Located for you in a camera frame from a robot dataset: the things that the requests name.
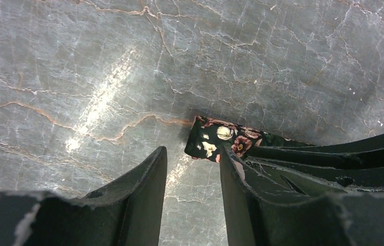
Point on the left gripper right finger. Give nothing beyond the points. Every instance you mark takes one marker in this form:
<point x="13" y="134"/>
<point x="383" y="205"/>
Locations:
<point x="333" y="219"/>

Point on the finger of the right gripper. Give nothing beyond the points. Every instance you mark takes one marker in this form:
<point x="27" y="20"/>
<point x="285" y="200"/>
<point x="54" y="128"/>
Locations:
<point x="290" y="183"/>
<point x="363" y="154"/>

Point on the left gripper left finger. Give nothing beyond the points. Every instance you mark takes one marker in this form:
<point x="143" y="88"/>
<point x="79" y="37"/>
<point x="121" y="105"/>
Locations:
<point x="126" y="211"/>

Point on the black pink rose tie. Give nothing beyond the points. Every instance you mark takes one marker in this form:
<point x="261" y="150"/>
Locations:
<point x="209" y="135"/>

